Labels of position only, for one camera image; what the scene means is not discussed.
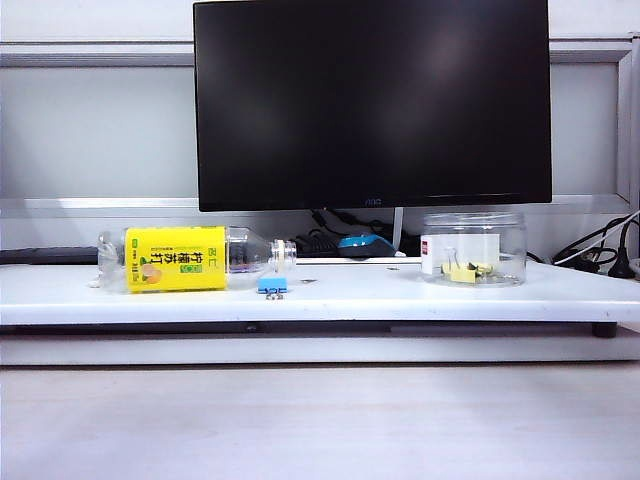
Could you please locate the blue black computer mouse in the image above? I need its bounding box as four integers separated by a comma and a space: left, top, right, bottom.
338, 233, 396, 259

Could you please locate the blue binder clip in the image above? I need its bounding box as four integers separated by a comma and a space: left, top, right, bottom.
255, 274, 288, 301

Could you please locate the silver white monitor stand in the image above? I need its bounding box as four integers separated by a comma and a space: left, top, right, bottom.
294, 205, 424, 265

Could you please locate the clear bottle yellow label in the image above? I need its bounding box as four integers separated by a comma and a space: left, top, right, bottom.
97, 224, 298, 294

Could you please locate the black flat computer monitor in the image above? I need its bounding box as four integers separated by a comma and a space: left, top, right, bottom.
192, 0, 553, 213

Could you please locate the clear plastic jar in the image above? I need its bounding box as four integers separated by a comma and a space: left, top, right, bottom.
420, 211, 528, 287

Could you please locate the white desktop riser board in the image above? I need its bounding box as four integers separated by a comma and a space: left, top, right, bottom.
0, 259, 640, 325

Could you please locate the black keyboard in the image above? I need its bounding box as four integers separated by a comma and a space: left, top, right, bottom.
0, 244, 100, 265

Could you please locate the black power plug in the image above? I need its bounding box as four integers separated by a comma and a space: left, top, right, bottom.
608, 219, 635, 279

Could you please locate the black cable tangle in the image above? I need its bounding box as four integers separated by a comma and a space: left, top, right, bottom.
294, 227, 346, 254

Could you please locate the black monitor cable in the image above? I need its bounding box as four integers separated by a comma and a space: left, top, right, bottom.
310, 208, 374, 229

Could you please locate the black looping cable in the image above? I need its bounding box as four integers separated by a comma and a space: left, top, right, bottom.
524, 212, 640, 274

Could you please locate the white cable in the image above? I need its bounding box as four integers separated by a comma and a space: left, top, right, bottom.
554, 212, 640, 266

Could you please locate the grey aluminium partition frame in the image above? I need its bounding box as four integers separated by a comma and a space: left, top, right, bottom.
0, 32, 640, 221

